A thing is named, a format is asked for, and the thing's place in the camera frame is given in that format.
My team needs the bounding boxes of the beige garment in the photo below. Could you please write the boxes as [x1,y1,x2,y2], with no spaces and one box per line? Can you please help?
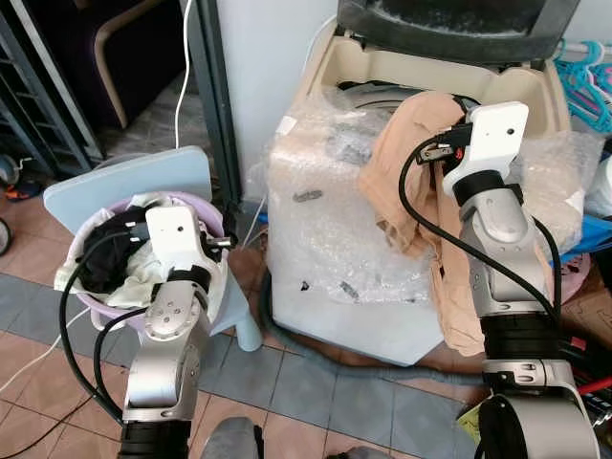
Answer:
[359,91,489,358]

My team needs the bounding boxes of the white top-load washing machine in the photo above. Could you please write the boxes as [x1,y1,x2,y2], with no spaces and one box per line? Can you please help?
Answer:
[263,0,586,368]

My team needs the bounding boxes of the blue and pink clothes hangers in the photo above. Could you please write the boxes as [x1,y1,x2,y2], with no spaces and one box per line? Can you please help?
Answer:
[555,40,612,135]

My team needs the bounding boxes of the white garment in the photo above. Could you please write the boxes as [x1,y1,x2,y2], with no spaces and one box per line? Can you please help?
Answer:
[55,193,232,328]

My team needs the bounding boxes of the clear bubble wrap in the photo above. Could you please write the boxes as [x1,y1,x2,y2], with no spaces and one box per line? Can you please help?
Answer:
[247,91,605,309]

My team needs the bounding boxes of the black garment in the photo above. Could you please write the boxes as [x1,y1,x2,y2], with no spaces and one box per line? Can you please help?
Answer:
[76,205,150,294]

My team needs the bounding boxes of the light blue plastic stool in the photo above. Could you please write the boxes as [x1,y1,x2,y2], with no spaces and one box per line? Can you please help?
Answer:
[43,146,265,353]

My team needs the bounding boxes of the purple laundry basket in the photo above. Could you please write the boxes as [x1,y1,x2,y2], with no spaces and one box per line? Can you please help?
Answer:
[65,191,236,332]

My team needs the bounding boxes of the white jar with green lid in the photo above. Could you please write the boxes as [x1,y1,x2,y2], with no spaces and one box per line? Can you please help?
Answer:
[583,180,612,219]

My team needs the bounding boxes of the blue plastic basin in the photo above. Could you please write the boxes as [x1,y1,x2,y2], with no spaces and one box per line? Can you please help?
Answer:
[572,214,612,255]

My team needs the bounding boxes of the pink plastic basket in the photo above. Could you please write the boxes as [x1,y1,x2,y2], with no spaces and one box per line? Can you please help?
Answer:
[555,251,596,307]

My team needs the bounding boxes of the grey robot leg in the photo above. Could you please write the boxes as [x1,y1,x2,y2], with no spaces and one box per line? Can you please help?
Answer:
[201,418,265,459]

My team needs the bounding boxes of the brown cardboard box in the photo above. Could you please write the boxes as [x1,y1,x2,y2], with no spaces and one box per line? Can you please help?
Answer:
[559,287,612,347]

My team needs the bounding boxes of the black metal rack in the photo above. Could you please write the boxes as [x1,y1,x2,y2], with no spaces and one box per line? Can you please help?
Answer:
[0,8,104,185]

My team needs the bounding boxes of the yellow plastic dustpan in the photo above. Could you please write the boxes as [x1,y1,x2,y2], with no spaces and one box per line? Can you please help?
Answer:
[456,402,491,445]

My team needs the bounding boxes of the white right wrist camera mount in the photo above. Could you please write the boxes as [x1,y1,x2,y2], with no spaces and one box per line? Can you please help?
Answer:
[442,101,530,198]

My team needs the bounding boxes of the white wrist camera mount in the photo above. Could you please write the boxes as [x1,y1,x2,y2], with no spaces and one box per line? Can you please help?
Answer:
[145,206,217,280]
[442,101,530,198]

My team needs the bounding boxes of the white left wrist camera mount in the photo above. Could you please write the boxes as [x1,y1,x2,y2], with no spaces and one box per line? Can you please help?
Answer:
[145,206,217,280]

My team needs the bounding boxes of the dark metal door frame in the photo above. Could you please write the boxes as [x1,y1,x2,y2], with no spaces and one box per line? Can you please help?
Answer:
[182,0,242,208]

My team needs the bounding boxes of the white hanging cable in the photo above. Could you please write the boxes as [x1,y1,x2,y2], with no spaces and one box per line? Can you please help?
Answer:
[174,0,196,150]

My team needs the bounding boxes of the dark chair with wooden frame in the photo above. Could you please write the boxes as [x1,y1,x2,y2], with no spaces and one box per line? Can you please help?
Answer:
[29,0,188,131]

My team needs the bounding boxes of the white floor cable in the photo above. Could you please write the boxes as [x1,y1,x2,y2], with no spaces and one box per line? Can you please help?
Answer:
[0,329,66,395]

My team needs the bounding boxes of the red mop handle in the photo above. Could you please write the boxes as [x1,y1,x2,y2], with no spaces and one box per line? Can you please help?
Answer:
[574,375,612,397]

